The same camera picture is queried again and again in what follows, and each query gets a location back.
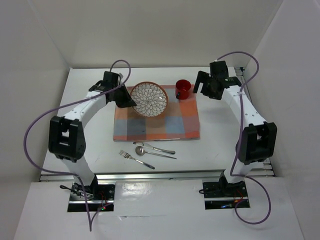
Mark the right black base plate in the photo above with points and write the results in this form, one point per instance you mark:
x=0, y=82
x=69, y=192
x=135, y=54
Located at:
x=222, y=189

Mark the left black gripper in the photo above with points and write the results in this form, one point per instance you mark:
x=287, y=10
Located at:
x=127, y=101

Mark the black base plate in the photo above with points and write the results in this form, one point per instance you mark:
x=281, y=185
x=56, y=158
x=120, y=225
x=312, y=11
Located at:
x=222, y=189
x=100, y=192

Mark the silver table knife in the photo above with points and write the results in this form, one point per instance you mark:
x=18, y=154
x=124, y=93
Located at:
x=147, y=145

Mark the silver fork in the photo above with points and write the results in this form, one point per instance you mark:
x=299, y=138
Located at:
x=128, y=156

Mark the aluminium frame rail right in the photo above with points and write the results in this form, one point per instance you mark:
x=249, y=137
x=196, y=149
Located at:
x=250, y=82

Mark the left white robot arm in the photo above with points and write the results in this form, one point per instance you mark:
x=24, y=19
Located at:
x=66, y=133

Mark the aluminium frame rail front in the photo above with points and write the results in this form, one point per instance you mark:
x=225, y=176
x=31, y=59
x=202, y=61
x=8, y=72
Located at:
x=151, y=175

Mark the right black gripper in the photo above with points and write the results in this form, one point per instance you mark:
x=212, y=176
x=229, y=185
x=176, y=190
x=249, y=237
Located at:
x=204, y=77

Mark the orange checked cloth placemat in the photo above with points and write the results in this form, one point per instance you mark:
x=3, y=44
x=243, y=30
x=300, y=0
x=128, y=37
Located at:
x=180, y=121

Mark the red mug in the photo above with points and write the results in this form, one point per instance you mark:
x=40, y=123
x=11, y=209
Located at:
x=182, y=89

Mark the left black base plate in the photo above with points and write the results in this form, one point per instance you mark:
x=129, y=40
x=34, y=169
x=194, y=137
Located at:
x=100, y=192

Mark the aluminium frame rail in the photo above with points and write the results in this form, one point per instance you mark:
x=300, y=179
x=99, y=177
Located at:
x=151, y=175
x=250, y=82

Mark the floral patterned ceramic plate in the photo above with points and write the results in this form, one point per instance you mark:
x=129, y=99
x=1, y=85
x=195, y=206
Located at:
x=150, y=98

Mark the silver spoon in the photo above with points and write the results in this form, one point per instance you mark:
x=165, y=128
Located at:
x=139, y=150

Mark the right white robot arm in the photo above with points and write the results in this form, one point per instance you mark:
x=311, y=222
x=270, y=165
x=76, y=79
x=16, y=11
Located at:
x=230, y=96

